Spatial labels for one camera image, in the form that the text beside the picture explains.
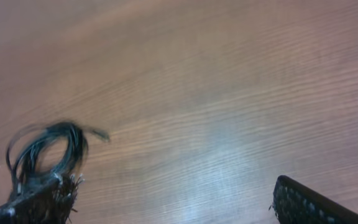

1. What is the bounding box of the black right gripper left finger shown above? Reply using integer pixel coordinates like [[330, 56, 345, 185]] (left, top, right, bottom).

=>
[[0, 174, 85, 224]]

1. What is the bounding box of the black USB cable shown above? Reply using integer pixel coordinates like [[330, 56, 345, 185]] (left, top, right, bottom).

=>
[[5, 120, 111, 200]]

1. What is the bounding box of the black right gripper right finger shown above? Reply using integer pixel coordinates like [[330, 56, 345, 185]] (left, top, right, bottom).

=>
[[270, 175, 358, 224]]

